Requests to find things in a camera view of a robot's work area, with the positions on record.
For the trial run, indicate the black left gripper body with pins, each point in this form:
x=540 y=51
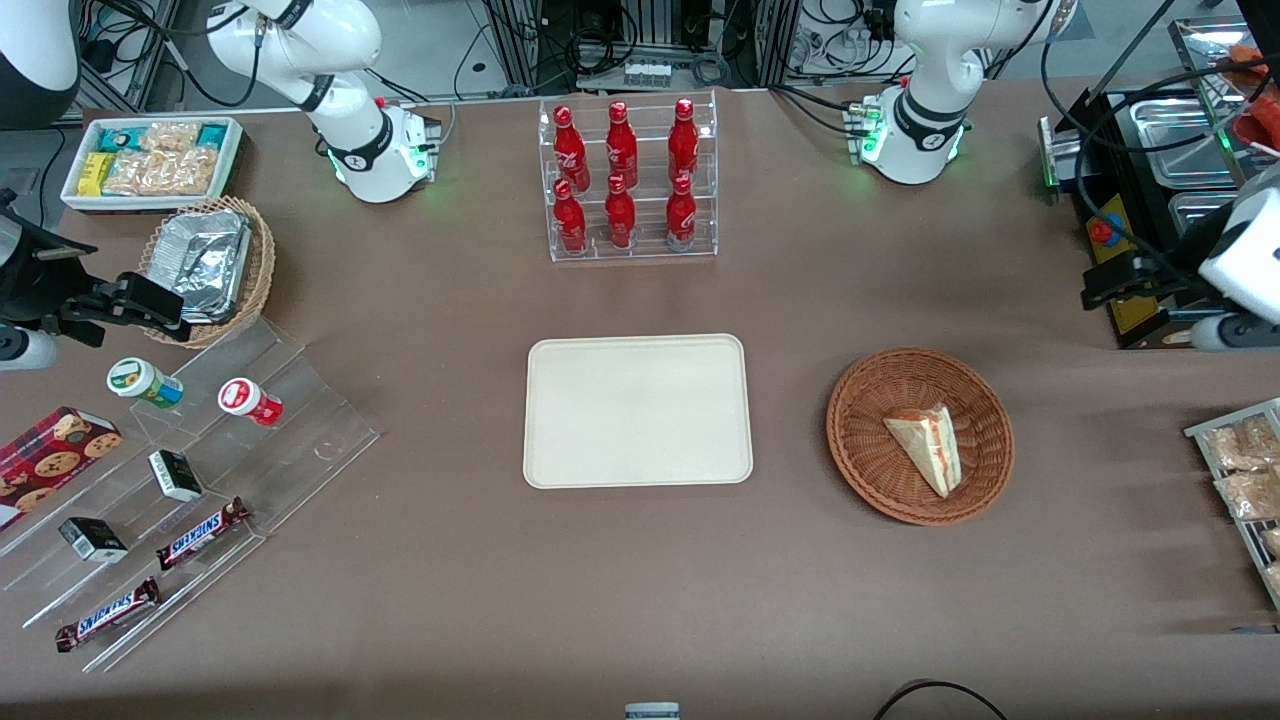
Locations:
x=1166 y=279

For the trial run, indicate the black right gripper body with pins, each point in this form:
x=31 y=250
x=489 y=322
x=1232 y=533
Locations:
x=32 y=283

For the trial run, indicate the triangle sandwich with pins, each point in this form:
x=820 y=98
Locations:
x=930 y=450

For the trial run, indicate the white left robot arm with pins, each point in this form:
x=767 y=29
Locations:
x=915 y=120

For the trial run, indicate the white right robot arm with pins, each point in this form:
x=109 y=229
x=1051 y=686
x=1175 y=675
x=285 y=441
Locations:
x=370 y=150

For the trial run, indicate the oval light wicker basket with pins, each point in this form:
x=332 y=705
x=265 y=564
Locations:
x=258 y=270

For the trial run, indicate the tray of packaged pastries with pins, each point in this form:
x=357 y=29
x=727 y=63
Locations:
x=1250 y=540

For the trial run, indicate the round brown wicker basket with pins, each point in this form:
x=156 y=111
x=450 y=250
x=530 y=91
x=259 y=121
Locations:
x=870 y=440

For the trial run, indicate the cream plastic tray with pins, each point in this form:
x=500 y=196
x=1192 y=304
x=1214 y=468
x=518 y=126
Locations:
x=637 y=410

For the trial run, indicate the yellow emergency stop box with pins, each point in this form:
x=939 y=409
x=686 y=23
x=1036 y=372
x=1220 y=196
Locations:
x=1128 y=310

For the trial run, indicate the green lid snack cup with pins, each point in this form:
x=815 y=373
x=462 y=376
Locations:
x=140 y=382

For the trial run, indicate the stack of foil trays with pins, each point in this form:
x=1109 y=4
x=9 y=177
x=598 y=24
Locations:
x=205 y=262

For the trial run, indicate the small steel warmer pan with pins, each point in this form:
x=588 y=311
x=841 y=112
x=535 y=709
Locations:
x=1195 y=212

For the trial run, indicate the yellow snack packet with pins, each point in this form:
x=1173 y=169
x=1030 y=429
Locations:
x=96 y=174

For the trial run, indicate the large clear cracker bag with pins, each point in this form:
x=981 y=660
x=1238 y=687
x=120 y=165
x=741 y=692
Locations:
x=165 y=172

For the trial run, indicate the black food warmer appliance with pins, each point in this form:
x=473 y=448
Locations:
x=1110 y=130

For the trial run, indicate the red lid snack cup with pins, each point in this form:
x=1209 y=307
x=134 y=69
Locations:
x=247 y=401

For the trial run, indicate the large steel warmer pan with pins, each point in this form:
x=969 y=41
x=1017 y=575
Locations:
x=1185 y=140

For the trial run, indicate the white plastic snack bin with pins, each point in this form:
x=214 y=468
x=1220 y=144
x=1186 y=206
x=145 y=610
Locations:
x=232 y=170

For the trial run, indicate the small clear cracker bag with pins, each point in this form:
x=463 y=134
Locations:
x=170 y=137

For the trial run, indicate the teal snack packet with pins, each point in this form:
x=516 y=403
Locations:
x=212 y=135
x=118 y=138

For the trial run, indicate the small black box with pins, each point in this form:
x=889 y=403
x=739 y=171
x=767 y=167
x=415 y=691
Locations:
x=176 y=476
x=93 y=540

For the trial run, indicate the red chocolate cookie box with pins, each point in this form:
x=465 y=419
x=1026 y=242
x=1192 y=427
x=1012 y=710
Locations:
x=50 y=460

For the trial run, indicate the clear bag of crackers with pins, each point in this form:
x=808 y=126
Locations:
x=1245 y=442
x=1272 y=542
x=1250 y=494

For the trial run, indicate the red orange packet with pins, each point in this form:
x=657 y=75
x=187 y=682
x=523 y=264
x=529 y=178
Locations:
x=1260 y=110

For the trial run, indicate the clear acrylic stepped display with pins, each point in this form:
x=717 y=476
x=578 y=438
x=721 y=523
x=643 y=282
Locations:
x=300 y=430

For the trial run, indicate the snickers chocolate bar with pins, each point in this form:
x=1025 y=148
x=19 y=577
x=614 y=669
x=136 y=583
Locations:
x=200 y=535
x=105 y=615

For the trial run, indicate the steel shelf stand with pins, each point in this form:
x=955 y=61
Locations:
x=1200 y=50

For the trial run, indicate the red cola bottle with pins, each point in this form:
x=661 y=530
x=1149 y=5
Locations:
x=620 y=218
x=683 y=145
x=569 y=150
x=681 y=215
x=621 y=148
x=570 y=220

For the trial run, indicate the clear acrylic bottle rack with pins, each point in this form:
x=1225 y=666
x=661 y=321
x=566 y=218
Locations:
x=648 y=240

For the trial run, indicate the small grey device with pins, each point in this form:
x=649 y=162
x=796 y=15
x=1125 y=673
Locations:
x=652 y=711

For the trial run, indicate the aluminium frame equipment rack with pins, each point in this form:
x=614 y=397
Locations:
x=650 y=40

